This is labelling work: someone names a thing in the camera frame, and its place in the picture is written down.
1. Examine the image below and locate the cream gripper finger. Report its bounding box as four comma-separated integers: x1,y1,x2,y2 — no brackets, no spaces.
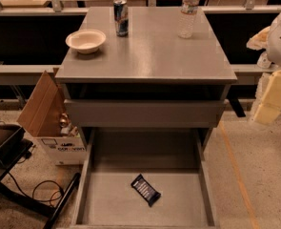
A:
246,27,270,51
252,70,281,125

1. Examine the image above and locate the dark blue snack bar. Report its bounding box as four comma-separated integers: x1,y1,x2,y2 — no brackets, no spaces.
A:
130,174,161,207

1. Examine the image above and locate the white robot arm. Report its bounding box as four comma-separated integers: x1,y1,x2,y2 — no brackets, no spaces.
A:
247,12,281,127

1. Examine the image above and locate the grey drawer cabinet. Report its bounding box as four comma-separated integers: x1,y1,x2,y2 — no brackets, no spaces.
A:
56,7,236,149

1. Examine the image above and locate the open grey middle drawer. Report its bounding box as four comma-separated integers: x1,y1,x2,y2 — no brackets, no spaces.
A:
70,128,220,229

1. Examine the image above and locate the closed grey top drawer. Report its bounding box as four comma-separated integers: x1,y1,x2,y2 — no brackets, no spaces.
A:
65,99,225,128

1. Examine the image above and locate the clear plastic water bottle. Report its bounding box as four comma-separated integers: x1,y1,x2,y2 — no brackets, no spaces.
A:
178,0,200,38

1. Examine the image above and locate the blue energy drink can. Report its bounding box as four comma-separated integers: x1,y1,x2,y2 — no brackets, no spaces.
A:
113,0,129,37

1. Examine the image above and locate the white paper bowl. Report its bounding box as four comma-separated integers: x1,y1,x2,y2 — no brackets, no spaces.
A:
66,29,106,54

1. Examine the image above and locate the open cardboard box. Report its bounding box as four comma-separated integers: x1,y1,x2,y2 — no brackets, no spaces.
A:
17,72,87,165

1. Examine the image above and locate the black table on left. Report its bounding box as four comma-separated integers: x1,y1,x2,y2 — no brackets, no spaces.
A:
0,111,82,229

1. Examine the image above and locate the black cable on floor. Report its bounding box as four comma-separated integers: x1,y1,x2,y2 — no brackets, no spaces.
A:
7,171,66,208

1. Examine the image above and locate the grey metal rail shelf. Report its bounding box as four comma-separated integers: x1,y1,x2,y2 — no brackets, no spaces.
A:
0,64,280,85

